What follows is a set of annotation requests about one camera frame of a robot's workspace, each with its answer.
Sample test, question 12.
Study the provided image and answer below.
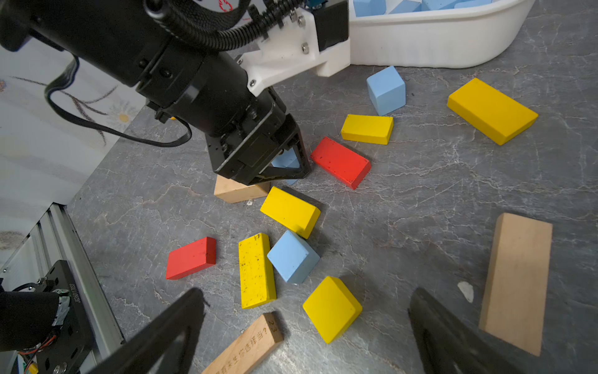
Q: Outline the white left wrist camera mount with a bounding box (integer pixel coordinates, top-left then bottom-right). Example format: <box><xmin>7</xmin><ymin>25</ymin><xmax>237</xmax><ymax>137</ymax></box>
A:
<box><xmin>238</xmin><ymin>1</ymin><xmax>350</xmax><ymax>97</ymax></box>

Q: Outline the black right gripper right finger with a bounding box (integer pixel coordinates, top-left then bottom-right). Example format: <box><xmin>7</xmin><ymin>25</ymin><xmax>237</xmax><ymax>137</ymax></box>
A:
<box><xmin>408</xmin><ymin>288</ymin><xmax>521</xmax><ymax>373</ymax></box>

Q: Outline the light blue cube block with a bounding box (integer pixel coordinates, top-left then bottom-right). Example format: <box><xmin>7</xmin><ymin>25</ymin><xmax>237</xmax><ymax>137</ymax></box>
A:
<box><xmin>421</xmin><ymin>0</ymin><xmax>461</xmax><ymax>11</ymax></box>
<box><xmin>271</xmin><ymin>149</ymin><xmax>301</xmax><ymax>168</ymax></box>
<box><xmin>353</xmin><ymin>0</ymin><xmax>386</xmax><ymax>17</ymax></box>
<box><xmin>366</xmin><ymin>66</ymin><xmax>406</xmax><ymax>116</ymax></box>
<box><xmin>267</xmin><ymin>230</ymin><xmax>320</xmax><ymax>285</ymax></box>
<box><xmin>454</xmin><ymin>0</ymin><xmax>493</xmax><ymax>9</ymax></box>

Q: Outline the yellow flat block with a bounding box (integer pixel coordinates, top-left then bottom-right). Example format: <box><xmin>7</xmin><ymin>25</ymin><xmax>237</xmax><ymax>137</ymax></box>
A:
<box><xmin>260</xmin><ymin>187</ymin><xmax>321</xmax><ymax>239</ymax></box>

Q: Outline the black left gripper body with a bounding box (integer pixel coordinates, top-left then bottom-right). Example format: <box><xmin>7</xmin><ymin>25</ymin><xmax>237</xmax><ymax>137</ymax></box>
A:
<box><xmin>137</xmin><ymin>41</ymin><xmax>292</xmax><ymax>185</ymax></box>

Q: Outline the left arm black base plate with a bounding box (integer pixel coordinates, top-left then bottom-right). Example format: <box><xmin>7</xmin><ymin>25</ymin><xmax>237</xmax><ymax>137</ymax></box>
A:
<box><xmin>36</xmin><ymin>260</ymin><xmax>94</xmax><ymax>373</ymax></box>

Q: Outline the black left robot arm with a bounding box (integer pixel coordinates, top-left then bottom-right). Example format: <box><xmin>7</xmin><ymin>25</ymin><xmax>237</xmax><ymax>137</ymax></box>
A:
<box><xmin>1</xmin><ymin>1</ymin><xmax>311</xmax><ymax>185</ymax></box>

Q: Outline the red rectangular block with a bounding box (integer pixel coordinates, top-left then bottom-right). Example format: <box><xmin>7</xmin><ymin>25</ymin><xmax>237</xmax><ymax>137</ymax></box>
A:
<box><xmin>310</xmin><ymin>137</ymin><xmax>372</xmax><ymax>190</ymax></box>

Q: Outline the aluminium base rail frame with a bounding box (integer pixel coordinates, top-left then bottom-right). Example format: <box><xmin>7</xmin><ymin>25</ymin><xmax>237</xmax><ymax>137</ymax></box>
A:
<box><xmin>1</xmin><ymin>204</ymin><xmax>125</xmax><ymax>373</ymax></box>

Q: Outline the white plastic tub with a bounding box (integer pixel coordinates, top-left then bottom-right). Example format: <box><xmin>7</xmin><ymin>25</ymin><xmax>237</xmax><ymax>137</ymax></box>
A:
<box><xmin>349</xmin><ymin>0</ymin><xmax>534</xmax><ymax>69</ymax></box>

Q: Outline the natural wood long block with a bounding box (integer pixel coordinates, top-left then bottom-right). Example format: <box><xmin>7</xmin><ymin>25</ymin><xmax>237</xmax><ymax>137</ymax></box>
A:
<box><xmin>202</xmin><ymin>313</ymin><xmax>283</xmax><ymax>374</ymax></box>
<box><xmin>479</xmin><ymin>213</ymin><xmax>553</xmax><ymax>356</ymax></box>

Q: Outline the yellow long block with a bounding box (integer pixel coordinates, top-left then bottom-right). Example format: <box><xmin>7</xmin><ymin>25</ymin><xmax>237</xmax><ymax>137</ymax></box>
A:
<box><xmin>238</xmin><ymin>233</ymin><xmax>277</xmax><ymax>309</ymax></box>

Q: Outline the yellow rectangular block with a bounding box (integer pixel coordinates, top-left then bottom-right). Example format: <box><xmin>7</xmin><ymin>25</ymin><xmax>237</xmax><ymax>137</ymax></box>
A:
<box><xmin>447</xmin><ymin>78</ymin><xmax>539</xmax><ymax>146</ymax></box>

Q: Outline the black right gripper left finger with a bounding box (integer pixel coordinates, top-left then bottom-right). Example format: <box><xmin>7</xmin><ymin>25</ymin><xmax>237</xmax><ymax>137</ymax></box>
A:
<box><xmin>91</xmin><ymin>288</ymin><xmax>205</xmax><ymax>373</ymax></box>

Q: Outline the red long block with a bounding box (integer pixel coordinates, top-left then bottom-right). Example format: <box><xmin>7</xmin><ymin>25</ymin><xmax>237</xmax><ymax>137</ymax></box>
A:
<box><xmin>166</xmin><ymin>237</ymin><xmax>216</xmax><ymax>281</ymax></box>

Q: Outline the long light blue block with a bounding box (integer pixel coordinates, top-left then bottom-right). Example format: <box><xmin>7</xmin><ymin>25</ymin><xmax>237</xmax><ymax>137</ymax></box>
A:
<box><xmin>389</xmin><ymin>0</ymin><xmax>422</xmax><ymax>14</ymax></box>

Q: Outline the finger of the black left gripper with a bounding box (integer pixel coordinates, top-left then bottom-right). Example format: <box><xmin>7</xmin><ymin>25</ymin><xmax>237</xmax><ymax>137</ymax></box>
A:
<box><xmin>252</xmin><ymin>114</ymin><xmax>311</xmax><ymax>186</ymax></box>

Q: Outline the yellow cube block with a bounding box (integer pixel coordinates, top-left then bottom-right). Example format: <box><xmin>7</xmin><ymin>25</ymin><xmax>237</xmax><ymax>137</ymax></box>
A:
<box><xmin>303</xmin><ymin>277</ymin><xmax>363</xmax><ymax>344</ymax></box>

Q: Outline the yellow small block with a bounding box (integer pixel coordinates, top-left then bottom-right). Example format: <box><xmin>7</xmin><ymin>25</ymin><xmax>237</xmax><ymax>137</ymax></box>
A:
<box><xmin>341</xmin><ymin>115</ymin><xmax>394</xmax><ymax>145</ymax></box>

